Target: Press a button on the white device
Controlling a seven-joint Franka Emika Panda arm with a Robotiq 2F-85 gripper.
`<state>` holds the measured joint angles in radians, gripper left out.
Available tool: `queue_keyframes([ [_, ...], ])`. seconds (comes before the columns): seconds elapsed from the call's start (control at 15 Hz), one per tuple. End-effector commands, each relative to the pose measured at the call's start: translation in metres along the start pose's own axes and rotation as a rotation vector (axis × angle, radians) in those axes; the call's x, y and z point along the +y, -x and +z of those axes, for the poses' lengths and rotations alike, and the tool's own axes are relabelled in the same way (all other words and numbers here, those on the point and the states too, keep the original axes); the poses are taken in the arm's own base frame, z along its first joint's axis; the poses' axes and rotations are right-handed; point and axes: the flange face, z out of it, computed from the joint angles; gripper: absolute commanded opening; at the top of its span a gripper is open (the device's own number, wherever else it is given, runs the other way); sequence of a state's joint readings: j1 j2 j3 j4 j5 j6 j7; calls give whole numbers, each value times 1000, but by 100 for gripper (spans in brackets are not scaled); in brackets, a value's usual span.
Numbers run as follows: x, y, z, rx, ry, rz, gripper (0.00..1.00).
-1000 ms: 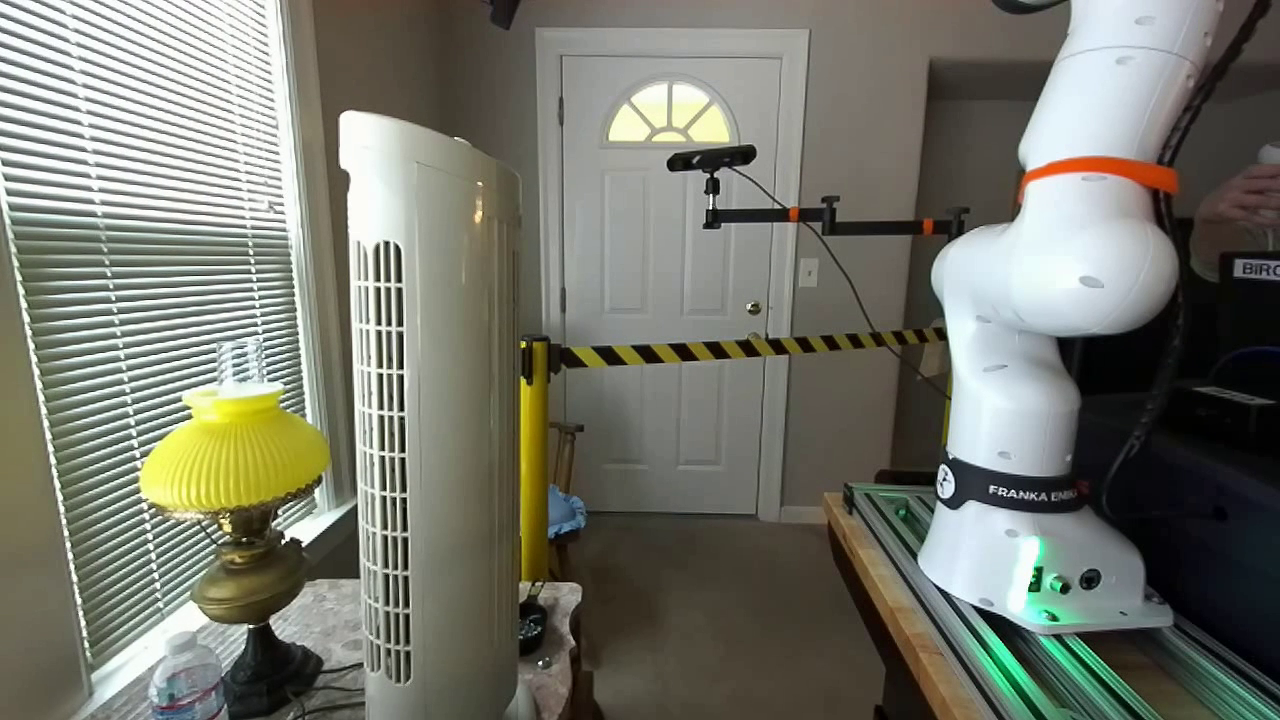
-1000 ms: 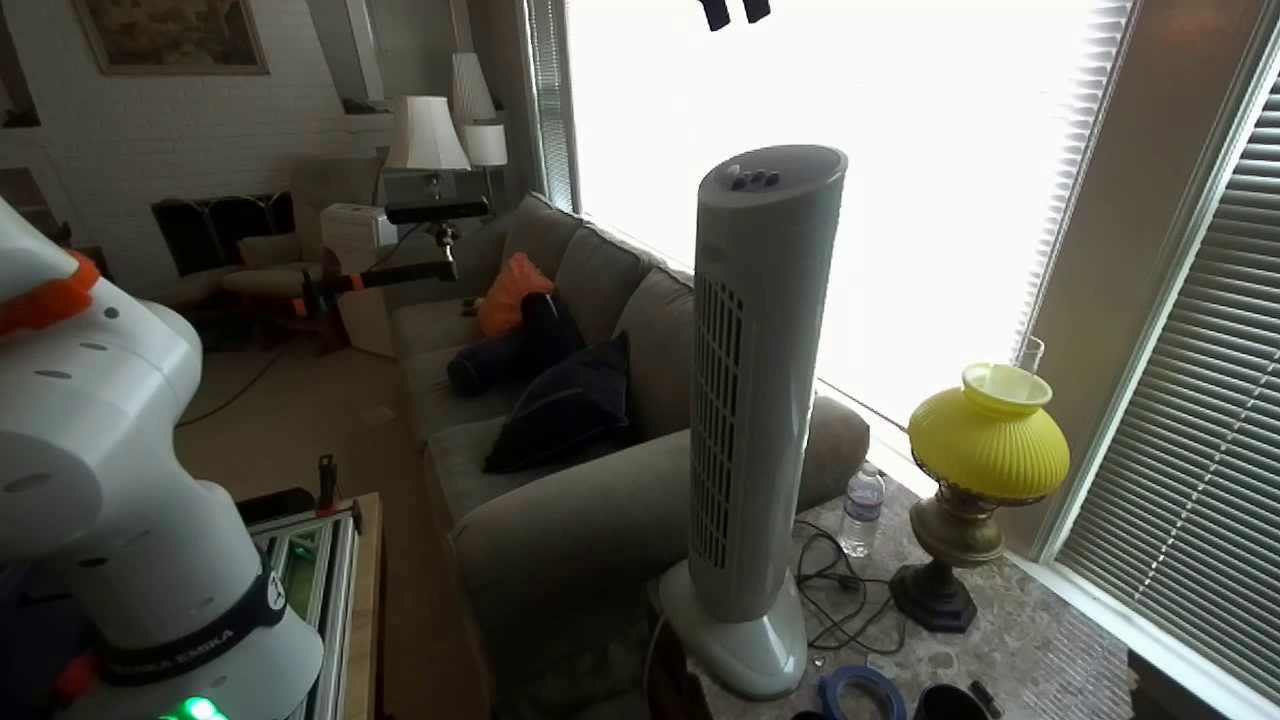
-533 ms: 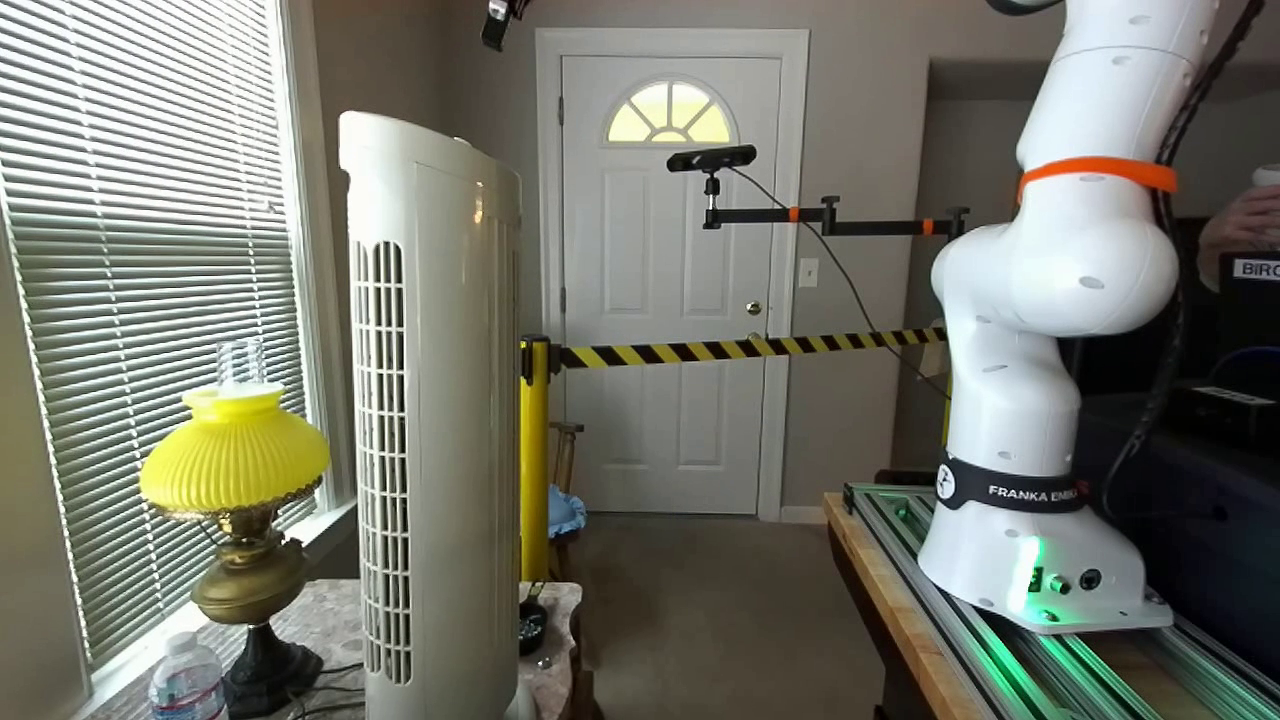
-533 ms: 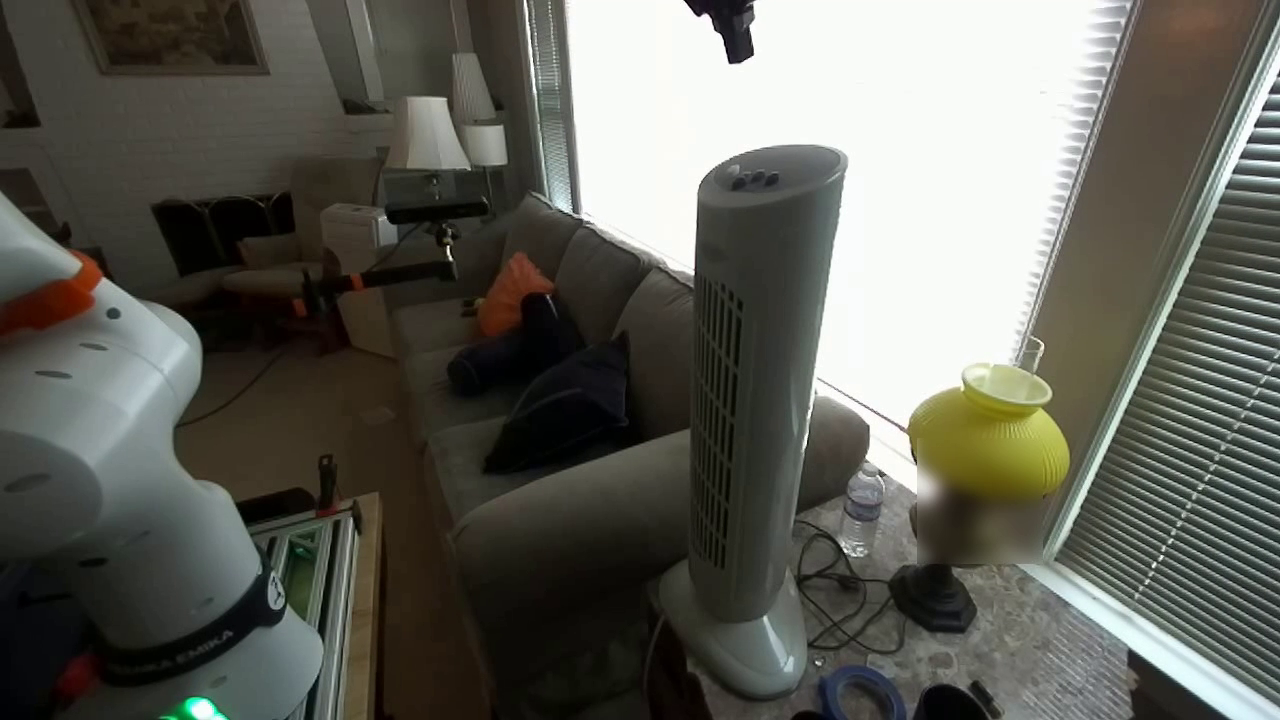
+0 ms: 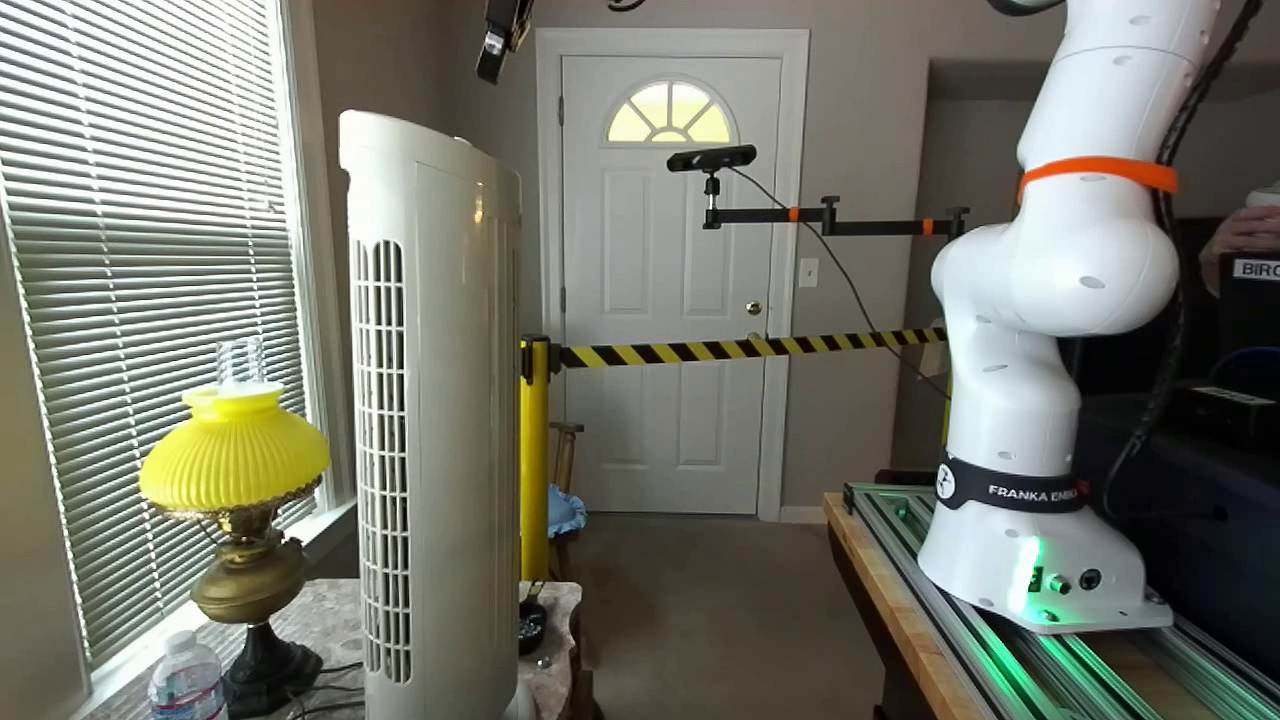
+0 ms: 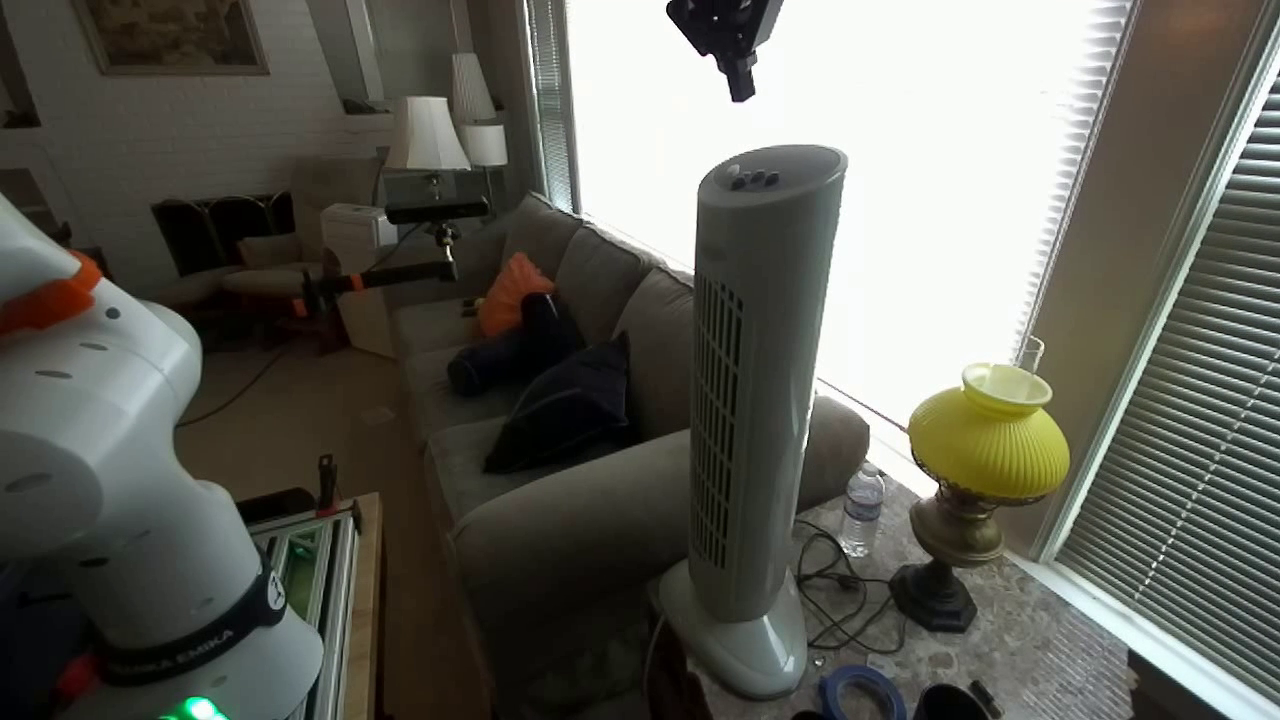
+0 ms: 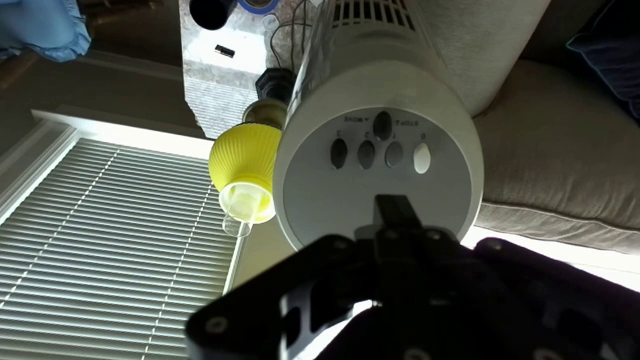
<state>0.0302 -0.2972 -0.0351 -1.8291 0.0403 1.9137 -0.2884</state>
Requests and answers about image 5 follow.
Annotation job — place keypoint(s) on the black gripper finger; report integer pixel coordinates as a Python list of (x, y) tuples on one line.
[(498, 37)]

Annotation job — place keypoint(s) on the white tower fan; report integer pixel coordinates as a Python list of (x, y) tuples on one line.
[(441, 402)]

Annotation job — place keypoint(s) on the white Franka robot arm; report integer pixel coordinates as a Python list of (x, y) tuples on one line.
[(1052, 266)]

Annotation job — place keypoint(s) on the orange band on arm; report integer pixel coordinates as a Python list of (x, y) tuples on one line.
[(1100, 170)]

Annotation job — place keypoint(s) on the person's hand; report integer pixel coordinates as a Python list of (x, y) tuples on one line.
[(1242, 235)]

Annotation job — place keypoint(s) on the yellow black barrier tape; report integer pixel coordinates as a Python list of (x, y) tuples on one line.
[(721, 351)]

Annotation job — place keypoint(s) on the white panel door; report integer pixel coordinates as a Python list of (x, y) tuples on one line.
[(664, 402)]

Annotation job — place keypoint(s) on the white window blinds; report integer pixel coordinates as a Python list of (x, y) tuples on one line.
[(145, 266)]

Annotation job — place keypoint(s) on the blue cloth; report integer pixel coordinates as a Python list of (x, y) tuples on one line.
[(566, 515)]

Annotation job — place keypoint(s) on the yellow shade brass oil lamp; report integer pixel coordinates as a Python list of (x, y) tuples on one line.
[(235, 461)]

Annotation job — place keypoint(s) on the small black object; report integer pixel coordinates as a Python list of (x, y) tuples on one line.
[(531, 626)]

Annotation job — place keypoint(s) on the patterned grey tablecloth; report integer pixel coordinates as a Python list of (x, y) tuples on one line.
[(332, 623)]

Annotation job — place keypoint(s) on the clear plastic water bottle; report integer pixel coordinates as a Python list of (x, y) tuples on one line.
[(186, 683)]

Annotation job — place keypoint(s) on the wooden workbench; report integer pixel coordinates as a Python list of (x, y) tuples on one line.
[(905, 626)]

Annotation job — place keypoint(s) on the white label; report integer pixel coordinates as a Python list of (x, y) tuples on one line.
[(1257, 269)]

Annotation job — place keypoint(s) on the black stereo camera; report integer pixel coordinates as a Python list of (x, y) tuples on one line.
[(711, 159)]

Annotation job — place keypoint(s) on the white wall light switch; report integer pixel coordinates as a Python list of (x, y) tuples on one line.
[(804, 273)]

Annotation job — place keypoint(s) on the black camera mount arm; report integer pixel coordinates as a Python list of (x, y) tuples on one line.
[(853, 226)]

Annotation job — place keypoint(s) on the yellow barrier post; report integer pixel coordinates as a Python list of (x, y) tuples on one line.
[(532, 464)]

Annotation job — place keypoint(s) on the aluminium rail frame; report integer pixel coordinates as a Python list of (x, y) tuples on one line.
[(994, 662)]

